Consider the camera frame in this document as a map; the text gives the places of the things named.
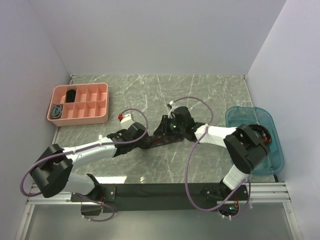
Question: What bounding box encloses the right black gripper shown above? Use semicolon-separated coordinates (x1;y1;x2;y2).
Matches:
153;115;186;137

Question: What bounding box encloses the brown blue floral tie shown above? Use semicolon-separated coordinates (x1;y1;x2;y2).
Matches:
138;135;184;150

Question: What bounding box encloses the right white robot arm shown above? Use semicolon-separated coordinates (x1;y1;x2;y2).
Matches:
153;106;272;200

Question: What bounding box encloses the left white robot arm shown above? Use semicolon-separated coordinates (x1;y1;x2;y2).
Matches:
30;122;149;201

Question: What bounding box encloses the teal transparent plastic bin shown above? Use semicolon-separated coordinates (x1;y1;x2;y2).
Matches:
225;106;285;176

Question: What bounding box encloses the pink compartment organizer tray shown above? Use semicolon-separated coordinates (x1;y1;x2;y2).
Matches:
47;82;109;127

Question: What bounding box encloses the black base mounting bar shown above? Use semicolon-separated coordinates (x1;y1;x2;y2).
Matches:
69;182;248;214

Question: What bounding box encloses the black rolled tie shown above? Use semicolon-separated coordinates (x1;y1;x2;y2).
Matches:
65;89;77;103

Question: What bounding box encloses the grey patterned rolled tie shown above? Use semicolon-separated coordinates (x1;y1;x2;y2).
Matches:
50;104;63;119

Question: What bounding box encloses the dark red patterned tie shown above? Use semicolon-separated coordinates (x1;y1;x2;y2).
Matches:
248;124;272;145

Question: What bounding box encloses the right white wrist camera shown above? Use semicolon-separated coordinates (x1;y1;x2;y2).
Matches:
167;101;178;119

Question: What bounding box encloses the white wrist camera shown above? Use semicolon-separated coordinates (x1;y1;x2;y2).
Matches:
118;113;135;129
167;101;178;119

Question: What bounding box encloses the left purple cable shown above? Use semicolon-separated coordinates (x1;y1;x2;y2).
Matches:
19;108;149;222

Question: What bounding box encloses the purple cable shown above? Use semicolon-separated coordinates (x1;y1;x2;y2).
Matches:
168;96;252;221
19;108;149;222

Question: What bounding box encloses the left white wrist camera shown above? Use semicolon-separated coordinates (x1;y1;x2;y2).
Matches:
118;113;135;129

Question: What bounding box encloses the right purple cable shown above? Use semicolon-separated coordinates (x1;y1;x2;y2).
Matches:
168;96;252;221

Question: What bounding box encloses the aluminium frame rail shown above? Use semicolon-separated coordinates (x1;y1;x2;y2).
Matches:
15;182;294;240

